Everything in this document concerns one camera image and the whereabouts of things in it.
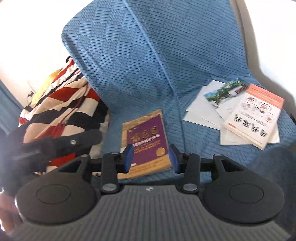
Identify tan painting cover book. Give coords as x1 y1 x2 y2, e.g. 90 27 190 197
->
116 109 165 180

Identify white paper sheets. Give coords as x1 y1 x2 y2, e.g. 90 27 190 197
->
183 80 280 146

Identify photo cover notebook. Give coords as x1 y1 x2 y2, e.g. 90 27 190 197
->
204 78 249 109

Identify white orange cartoon book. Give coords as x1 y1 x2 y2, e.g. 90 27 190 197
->
224 84 285 150

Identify person's left hand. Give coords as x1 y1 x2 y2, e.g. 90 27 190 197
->
0 191 23 235

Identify red black striped blanket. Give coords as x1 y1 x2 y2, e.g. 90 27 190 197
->
18 58 110 173

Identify yellow pillow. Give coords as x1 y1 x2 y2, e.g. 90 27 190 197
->
30 69 62 105

